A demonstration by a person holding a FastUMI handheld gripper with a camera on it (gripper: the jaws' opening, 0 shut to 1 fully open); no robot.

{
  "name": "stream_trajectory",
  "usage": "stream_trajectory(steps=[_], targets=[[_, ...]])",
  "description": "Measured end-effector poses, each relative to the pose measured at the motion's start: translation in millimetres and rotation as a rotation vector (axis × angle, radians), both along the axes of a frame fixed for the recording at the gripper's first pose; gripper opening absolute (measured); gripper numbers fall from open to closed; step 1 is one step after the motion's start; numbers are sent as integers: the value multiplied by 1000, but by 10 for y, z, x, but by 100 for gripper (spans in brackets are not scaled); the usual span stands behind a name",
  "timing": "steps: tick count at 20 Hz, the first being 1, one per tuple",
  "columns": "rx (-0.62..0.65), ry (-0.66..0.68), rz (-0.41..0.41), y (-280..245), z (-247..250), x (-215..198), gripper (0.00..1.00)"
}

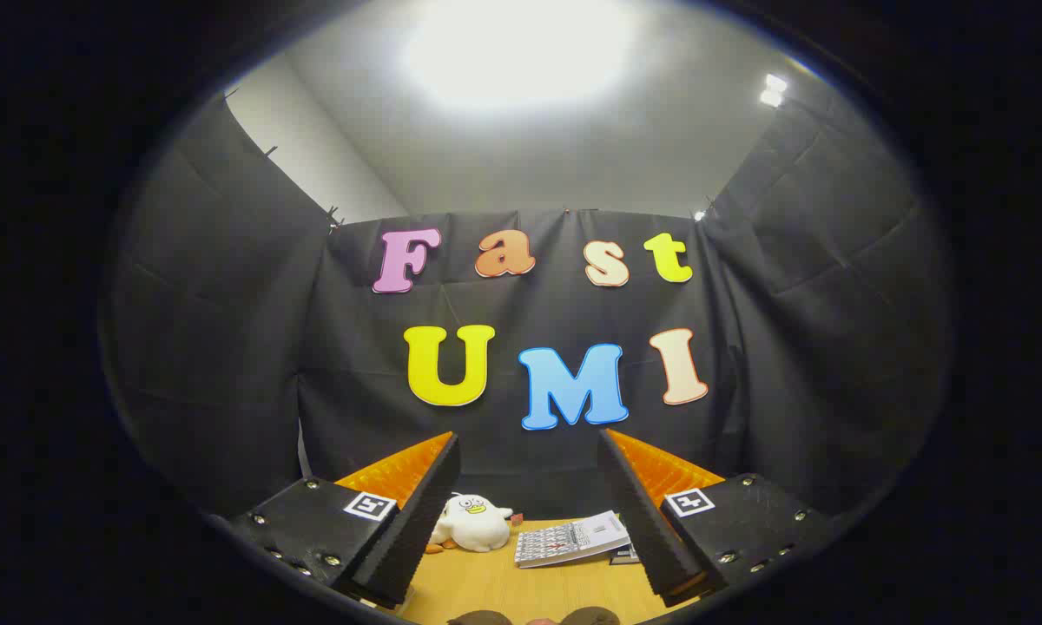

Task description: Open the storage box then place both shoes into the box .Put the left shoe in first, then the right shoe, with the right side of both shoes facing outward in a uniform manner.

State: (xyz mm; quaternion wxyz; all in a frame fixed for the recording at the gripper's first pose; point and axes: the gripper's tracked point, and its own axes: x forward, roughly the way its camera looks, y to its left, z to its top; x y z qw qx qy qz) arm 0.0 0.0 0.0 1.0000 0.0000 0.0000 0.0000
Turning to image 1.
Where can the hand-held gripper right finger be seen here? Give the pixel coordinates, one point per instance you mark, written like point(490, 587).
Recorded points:
point(647, 521)

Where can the large ceiling light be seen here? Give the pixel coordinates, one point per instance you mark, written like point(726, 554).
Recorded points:
point(521, 52)

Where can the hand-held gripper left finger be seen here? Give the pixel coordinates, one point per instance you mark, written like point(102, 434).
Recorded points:
point(417, 521)

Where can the patterned cover book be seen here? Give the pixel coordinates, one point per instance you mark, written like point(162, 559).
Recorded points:
point(564, 542)

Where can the white duck plush toy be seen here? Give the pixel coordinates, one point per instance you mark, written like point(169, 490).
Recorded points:
point(478, 531)

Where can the black backdrop cloth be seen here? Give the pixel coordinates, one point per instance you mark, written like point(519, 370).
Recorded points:
point(226, 347)

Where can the small dark book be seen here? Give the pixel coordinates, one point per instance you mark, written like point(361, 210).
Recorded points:
point(625, 556)

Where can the bright spot light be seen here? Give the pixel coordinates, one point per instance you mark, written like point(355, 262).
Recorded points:
point(774, 90)

